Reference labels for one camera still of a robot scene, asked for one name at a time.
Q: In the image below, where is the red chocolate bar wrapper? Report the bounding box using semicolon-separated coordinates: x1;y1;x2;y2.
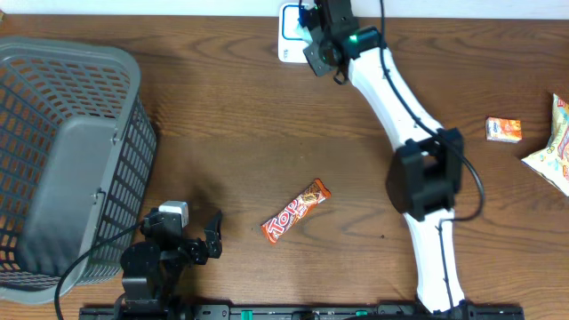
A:
260;179;332;244

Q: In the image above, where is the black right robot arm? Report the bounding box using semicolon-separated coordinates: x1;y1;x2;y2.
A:
299;1;465;314

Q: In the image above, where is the large yellow snack bag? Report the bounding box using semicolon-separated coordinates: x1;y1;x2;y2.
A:
522;94;568;196

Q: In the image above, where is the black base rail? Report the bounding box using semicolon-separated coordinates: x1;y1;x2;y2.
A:
78;297;525;320

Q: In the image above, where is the white barcode scanner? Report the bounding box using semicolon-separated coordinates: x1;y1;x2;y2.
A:
277;3;309;64

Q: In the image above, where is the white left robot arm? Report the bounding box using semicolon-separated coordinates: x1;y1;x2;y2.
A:
114;208;222;319

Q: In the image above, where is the orange tissue pack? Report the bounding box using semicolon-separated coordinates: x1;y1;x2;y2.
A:
485;117;523;143

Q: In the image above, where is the grey plastic lattice basket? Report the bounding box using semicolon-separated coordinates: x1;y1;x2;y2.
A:
1;37;156;304

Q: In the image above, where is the light teal wipes packet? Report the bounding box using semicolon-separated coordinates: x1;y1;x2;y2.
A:
295;24;313;44

